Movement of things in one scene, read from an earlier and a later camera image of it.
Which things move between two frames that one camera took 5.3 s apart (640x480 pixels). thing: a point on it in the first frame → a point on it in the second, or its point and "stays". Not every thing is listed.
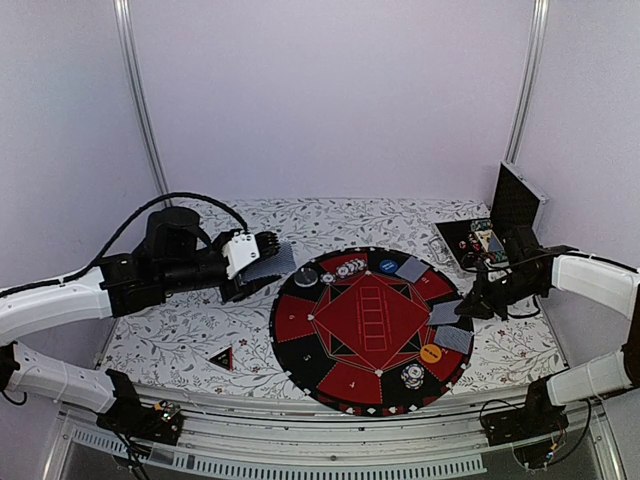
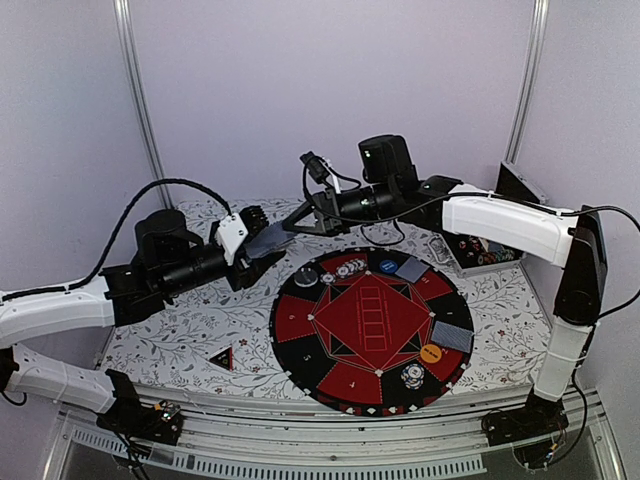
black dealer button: x=305 y=277 stays
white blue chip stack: x=413 y=376 stays
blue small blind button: x=388 y=266 stays
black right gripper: x=481 y=302 → x=326 y=211
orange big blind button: x=430 y=353 stays
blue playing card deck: x=283 y=261 → x=268 y=240
